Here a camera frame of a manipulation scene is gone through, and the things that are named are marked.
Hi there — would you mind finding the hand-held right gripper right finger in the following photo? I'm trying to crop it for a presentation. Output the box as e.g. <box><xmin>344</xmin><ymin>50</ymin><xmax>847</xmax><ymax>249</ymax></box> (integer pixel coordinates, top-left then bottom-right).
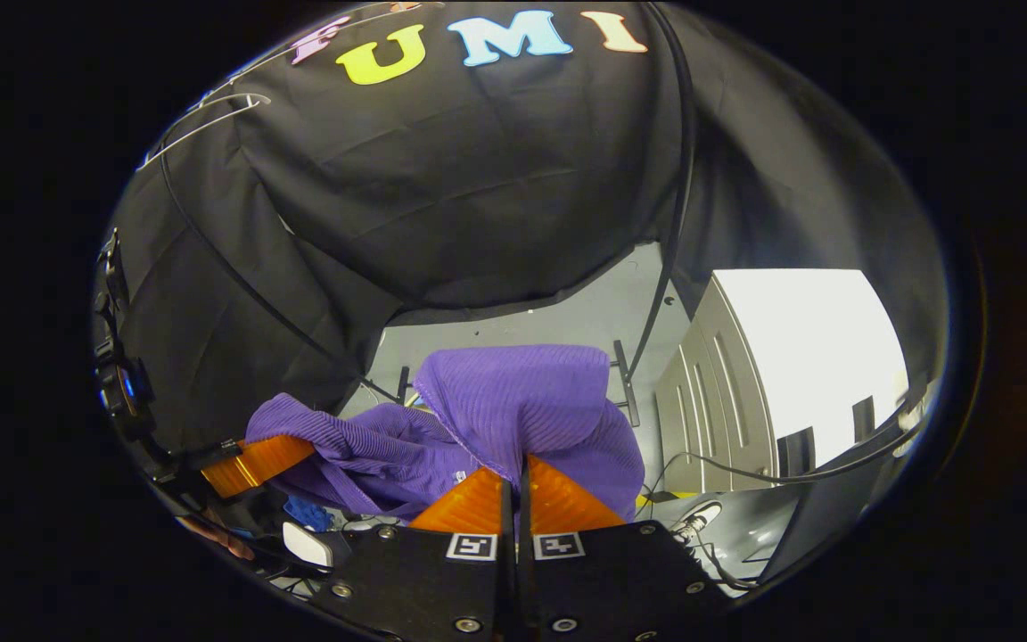
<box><xmin>518</xmin><ymin>453</ymin><xmax>735</xmax><ymax>642</ymax></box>

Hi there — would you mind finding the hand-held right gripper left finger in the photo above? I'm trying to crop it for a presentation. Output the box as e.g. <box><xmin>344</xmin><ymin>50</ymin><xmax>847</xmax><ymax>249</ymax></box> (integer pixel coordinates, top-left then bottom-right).
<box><xmin>308</xmin><ymin>465</ymin><xmax>516</xmax><ymax>642</ymax></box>

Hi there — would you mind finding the purple ribbed garment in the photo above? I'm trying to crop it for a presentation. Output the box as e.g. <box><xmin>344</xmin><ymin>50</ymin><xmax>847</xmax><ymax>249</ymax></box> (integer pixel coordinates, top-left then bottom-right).
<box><xmin>244</xmin><ymin>344</ymin><xmax>646</xmax><ymax>525</ymax></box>

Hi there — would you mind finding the white clothes hanger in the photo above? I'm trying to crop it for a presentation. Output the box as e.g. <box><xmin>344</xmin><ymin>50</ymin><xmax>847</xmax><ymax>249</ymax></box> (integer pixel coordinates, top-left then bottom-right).
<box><xmin>137</xmin><ymin>92</ymin><xmax>274</xmax><ymax>172</ymax></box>
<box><xmin>184</xmin><ymin>3</ymin><xmax>443</xmax><ymax>112</ymax></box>

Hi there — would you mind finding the white empty clothes hanger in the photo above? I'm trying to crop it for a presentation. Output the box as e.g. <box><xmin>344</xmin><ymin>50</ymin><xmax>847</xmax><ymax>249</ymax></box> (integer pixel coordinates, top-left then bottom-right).
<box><xmin>137</xmin><ymin>92</ymin><xmax>274</xmax><ymax>172</ymax></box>

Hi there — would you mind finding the blue cloth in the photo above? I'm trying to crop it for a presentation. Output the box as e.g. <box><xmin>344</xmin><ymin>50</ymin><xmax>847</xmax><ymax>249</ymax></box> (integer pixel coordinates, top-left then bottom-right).
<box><xmin>286</xmin><ymin>498</ymin><xmax>333</xmax><ymax>532</ymax></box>

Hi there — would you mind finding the black and white sneaker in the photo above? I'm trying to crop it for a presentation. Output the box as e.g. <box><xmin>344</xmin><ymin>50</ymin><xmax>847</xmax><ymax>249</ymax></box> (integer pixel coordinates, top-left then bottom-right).
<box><xmin>672</xmin><ymin>501</ymin><xmax>724</xmax><ymax>543</ymax></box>

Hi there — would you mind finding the black garment rack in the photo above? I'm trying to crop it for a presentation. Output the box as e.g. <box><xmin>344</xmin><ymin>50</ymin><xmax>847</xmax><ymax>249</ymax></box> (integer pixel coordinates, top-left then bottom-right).
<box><xmin>157</xmin><ymin>0</ymin><xmax>697</xmax><ymax>429</ymax></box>

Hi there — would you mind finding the black cable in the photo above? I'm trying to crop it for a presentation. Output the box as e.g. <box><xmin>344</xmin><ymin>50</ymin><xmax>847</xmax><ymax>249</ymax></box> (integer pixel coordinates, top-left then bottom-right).
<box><xmin>643</xmin><ymin>419</ymin><xmax>929</xmax><ymax>500</ymax></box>

